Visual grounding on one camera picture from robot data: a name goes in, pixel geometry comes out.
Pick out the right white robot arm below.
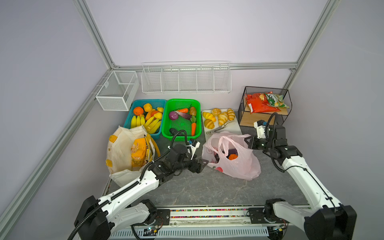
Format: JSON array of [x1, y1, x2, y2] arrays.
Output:
[[245, 113, 357, 240]]

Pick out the brown toy potato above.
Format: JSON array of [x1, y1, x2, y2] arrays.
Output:
[[189, 106, 197, 117]]

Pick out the white bread tray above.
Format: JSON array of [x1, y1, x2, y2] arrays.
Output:
[[202, 108, 242, 141]]

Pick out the white mesh wall basket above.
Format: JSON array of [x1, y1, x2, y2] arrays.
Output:
[[96, 71, 140, 112]]

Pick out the teal plastic basket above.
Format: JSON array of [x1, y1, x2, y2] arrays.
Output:
[[124, 99, 167, 129]]

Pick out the orange toy carrot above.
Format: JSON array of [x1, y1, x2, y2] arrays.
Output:
[[191, 123, 197, 136]]

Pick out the yellow toy banana bunch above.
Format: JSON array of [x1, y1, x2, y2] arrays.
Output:
[[129, 116, 162, 134]]

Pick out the red chip bag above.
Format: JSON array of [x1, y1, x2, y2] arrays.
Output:
[[246, 93, 281, 113]]

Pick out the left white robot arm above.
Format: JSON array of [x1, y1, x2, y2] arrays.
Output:
[[68, 130, 208, 240]]

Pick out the striped toy bread roll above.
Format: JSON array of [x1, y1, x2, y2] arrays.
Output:
[[204, 119, 215, 130]]

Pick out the orange toy tangerine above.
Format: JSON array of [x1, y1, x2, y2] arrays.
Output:
[[133, 107, 144, 116]]

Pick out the yellow toy lemon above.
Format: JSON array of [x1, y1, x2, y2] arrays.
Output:
[[154, 112, 163, 120]]

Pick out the metal bread tongs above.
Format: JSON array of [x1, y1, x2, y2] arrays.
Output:
[[205, 121, 235, 135]]

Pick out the white wire wall shelf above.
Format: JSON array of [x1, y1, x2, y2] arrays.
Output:
[[141, 61, 232, 94]]

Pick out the black wire snack rack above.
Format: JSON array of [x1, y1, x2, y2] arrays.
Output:
[[238, 86, 293, 127]]

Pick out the green plastic basket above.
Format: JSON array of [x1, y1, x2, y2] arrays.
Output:
[[161, 99, 203, 140]]

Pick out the yellow-orange toy citrus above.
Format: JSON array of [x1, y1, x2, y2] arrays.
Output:
[[143, 103, 153, 113]]

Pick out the green snack bag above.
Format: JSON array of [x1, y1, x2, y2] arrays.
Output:
[[265, 92, 289, 108]]

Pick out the toy bread bun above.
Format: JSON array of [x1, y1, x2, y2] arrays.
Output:
[[211, 108, 222, 117]]

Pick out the striped toy bread loaf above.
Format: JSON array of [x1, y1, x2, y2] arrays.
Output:
[[202, 112, 217, 122]]

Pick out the toy croissant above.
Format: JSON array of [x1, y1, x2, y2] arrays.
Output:
[[218, 112, 229, 127]]

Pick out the yellow snack bag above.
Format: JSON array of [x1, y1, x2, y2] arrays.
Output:
[[131, 138, 148, 168]]

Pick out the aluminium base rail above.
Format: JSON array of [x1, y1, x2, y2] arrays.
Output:
[[80, 204, 304, 229]]

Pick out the pink plastic grocery bag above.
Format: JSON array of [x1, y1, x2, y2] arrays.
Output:
[[202, 132, 261, 181]]

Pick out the white canvas tote bag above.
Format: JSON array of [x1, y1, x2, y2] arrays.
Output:
[[106, 126, 161, 187]]

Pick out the orange toy pumpkin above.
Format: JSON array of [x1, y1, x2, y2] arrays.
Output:
[[228, 154, 238, 161]]

